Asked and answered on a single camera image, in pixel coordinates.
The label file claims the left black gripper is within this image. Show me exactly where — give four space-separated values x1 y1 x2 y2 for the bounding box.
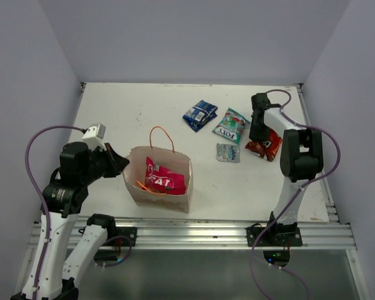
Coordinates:
81 142 129 184

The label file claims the orange Doritos chip bag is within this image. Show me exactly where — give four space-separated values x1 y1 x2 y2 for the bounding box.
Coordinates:
245 129 283 162

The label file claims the pink snack bag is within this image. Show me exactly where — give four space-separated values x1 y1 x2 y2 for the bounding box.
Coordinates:
143 157 186 196

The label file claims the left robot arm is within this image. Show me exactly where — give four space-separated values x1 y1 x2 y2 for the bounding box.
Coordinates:
12 142 129 299

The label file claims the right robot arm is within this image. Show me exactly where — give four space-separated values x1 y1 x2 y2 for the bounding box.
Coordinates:
246 92 324 247

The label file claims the green Fox's candy bag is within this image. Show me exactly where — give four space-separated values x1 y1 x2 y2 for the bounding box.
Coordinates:
212 107 251 144

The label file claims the small silver snack packet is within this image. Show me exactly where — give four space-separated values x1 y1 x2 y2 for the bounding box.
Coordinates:
216 143 241 163

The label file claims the blue snack packet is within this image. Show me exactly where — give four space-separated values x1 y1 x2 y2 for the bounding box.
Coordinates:
182 100 218 133

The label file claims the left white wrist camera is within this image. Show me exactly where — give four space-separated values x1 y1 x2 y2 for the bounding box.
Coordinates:
82 123 106 151

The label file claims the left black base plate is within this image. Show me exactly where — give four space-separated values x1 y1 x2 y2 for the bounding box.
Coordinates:
105 227 138 247

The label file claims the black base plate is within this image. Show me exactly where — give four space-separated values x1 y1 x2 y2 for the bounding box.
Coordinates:
105 227 138 247
246 222 303 247

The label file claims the aluminium mounting rail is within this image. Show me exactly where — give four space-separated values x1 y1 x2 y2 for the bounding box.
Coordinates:
116 217 356 250

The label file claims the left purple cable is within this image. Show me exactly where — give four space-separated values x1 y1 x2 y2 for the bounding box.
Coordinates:
24 124 88 300

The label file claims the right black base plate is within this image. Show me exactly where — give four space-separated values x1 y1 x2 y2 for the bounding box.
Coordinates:
246 222 303 247

